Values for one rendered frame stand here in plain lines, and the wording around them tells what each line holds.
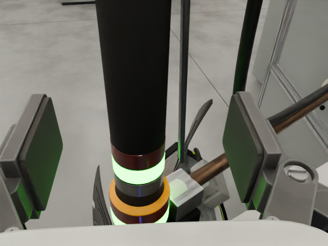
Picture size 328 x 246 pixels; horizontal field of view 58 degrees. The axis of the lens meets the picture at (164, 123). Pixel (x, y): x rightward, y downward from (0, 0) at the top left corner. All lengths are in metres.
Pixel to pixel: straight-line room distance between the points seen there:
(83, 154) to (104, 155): 0.17
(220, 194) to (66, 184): 1.68
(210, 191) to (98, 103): 2.37
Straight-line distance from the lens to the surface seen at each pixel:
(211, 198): 0.78
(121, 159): 0.17
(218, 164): 0.28
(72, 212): 2.16
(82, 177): 2.34
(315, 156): 1.37
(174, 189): 0.25
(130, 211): 0.20
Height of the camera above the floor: 1.74
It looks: 39 degrees down
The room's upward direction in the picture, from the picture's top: 2 degrees clockwise
